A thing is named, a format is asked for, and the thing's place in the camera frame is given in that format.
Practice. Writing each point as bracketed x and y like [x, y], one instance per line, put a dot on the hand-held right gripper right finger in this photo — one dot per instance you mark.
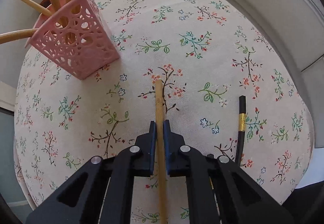
[166, 150]

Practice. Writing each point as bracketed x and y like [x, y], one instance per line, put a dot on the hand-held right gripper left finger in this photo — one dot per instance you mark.
[152, 148]

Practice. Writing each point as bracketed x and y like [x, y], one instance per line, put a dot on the pink perforated utensil holder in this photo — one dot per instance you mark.
[83, 47]

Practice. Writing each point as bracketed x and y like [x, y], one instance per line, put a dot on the floral tablecloth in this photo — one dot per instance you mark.
[202, 74]

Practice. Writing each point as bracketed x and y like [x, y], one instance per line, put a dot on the black chopstick with gold band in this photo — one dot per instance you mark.
[241, 112]

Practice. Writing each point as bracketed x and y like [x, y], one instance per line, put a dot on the person's dark trouser leg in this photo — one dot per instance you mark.
[308, 203]

